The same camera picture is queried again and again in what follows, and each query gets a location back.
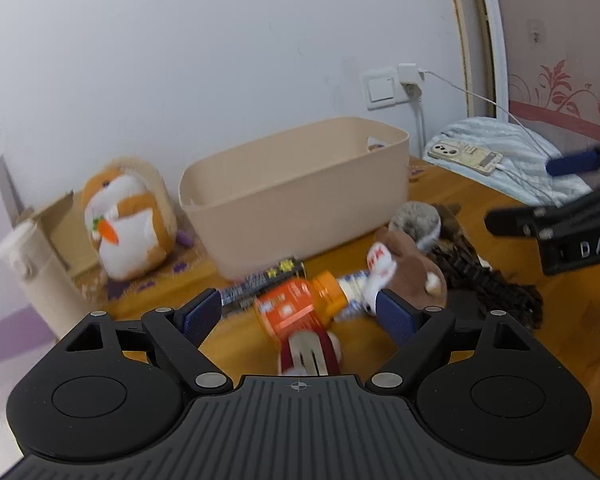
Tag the white charger plug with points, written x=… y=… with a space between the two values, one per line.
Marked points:
x=410 y=74

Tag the white wall socket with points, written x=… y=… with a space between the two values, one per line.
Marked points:
x=412 y=91

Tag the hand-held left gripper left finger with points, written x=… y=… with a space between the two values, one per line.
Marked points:
x=203 y=313

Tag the orange white hamster plush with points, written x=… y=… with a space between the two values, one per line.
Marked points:
x=130 y=220

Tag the brown cardboard box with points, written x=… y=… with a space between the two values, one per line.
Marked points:
x=55 y=232

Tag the striped folded cloth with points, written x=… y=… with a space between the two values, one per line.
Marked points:
x=520 y=145

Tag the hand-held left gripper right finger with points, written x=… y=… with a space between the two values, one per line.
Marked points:
x=394 y=313

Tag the white door frame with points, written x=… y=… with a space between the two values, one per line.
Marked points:
x=485 y=35

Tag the orange plastic bottle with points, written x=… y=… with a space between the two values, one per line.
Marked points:
x=300 y=308

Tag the cream insulated bottle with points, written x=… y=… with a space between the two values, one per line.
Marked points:
x=32 y=275

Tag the red white plush toy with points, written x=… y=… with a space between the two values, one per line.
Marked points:
x=311 y=354

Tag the white wall switch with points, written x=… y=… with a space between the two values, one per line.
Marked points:
x=380 y=88

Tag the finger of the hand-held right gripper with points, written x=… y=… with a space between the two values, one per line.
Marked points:
x=511 y=221
x=574 y=163

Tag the black printed snack packet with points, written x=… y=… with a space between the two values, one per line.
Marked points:
x=262 y=281

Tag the grey dark furry plush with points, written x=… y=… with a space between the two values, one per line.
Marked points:
x=485 y=272

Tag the white smartphone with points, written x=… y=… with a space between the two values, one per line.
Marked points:
x=464 y=157

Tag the brown white plush toy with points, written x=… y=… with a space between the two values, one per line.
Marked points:
x=412 y=262

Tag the beige plastic container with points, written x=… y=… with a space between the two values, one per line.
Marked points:
x=300 y=200

